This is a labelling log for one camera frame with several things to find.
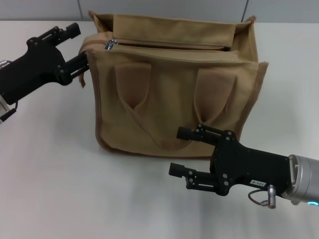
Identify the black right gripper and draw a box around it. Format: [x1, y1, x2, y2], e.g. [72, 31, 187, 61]
[168, 123, 294, 197]

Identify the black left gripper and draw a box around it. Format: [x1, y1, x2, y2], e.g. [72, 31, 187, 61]
[0, 22, 90, 105]

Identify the silver metal zipper pull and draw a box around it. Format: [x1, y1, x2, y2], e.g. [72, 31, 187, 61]
[104, 39, 119, 51]

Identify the khaki canvas food bag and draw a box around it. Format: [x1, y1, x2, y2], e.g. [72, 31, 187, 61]
[78, 10, 269, 160]

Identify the left gripper cable with connectors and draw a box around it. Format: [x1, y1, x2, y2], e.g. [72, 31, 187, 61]
[0, 59, 18, 122]

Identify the gripper cable with connectors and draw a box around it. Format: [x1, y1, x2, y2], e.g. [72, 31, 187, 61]
[0, 59, 18, 122]
[247, 184, 276, 208]

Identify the right gripper cable with connectors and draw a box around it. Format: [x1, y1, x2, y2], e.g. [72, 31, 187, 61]
[247, 184, 276, 208]

